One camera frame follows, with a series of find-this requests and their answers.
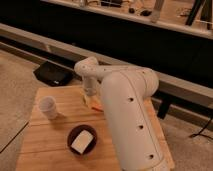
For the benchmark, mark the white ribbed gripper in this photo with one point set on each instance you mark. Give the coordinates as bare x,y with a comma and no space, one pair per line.
89,86

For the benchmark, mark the small orange pepper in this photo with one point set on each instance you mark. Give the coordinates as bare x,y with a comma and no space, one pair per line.
97,109

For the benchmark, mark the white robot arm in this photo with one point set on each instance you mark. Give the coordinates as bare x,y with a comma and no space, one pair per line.
122,90

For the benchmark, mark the dark brown bowl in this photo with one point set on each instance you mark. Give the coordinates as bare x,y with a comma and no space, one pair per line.
75,132

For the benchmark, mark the white sponge block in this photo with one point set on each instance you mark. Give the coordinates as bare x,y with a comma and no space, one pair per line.
82,141

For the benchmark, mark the black flat case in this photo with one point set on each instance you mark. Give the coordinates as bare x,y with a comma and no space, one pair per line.
53,75

